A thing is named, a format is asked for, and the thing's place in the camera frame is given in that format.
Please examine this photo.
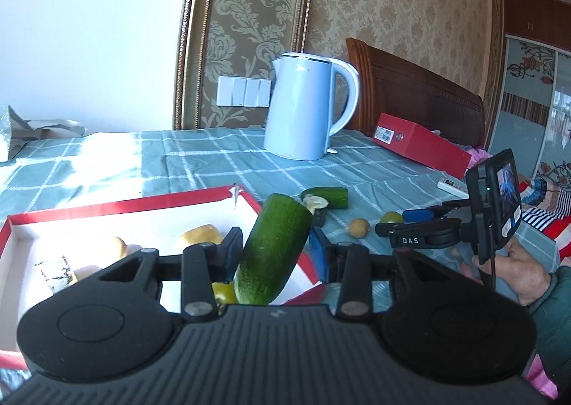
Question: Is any blue electric kettle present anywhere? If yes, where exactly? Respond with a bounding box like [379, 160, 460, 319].
[263, 52, 360, 161]

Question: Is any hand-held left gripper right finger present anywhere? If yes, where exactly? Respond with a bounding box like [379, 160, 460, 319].
[311, 227, 451, 321]

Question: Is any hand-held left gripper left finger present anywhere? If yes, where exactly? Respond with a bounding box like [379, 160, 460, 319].
[100, 227, 244, 323]

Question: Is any person's right forearm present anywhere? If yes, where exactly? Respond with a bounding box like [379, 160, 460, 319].
[529, 266, 571, 401]

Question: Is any wardrobe with patterned glass doors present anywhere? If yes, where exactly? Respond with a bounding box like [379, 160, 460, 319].
[488, 0, 571, 185]

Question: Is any wooden bed headboard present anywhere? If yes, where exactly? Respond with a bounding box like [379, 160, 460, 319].
[345, 37, 486, 151]

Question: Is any green cucumber piece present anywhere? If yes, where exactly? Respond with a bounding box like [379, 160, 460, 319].
[301, 186, 349, 210]
[234, 193, 313, 306]

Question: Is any dark-skinned cut fruit piece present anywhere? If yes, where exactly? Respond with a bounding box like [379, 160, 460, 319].
[305, 195, 331, 227]

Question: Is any red box lid white inside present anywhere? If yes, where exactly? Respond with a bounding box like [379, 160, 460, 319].
[0, 184, 323, 372]

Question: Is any teal checked tablecloth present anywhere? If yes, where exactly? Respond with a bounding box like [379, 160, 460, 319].
[0, 127, 564, 388]

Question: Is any white remote control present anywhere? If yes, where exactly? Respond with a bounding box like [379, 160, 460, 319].
[437, 179, 470, 197]

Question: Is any red cardboard box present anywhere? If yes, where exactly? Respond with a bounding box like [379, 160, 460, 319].
[372, 113, 473, 180]

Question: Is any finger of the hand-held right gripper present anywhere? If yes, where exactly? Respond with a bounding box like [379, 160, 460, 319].
[375, 218, 435, 249]
[401, 202, 467, 224]

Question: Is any silver patterned gift bag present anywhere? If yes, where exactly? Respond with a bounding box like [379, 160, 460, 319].
[0, 105, 86, 165]

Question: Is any white wall light switch panel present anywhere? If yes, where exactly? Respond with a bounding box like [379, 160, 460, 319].
[217, 76, 271, 108]

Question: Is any grey-skinned cut fruit piece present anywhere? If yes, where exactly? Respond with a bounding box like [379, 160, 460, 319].
[33, 253, 75, 295]

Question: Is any person's right hand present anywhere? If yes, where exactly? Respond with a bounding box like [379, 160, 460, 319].
[459, 236, 554, 308]

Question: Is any black cable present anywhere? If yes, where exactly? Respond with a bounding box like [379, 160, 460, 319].
[487, 253, 499, 292]

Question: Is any colourful striped bedding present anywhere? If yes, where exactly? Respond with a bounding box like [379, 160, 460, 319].
[466, 146, 571, 255]

